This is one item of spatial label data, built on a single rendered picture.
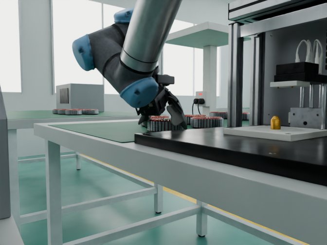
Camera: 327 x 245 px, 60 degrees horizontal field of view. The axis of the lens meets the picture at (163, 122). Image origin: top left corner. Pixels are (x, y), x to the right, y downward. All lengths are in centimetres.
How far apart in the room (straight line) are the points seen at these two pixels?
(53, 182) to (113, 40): 80
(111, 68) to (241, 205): 38
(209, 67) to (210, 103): 21
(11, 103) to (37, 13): 147
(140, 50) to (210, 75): 119
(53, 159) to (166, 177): 87
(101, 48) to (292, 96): 55
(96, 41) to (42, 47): 438
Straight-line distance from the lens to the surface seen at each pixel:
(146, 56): 54
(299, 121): 74
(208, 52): 172
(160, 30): 52
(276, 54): 93
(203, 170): 40
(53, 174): 130
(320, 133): 62
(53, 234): 138
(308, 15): 73
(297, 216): 33
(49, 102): 497
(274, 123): 62
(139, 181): 238
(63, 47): 512
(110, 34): 68
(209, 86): 169
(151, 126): 82
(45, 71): 499
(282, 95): 91
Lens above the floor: 84
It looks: 4 degrees down
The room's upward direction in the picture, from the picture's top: straight up
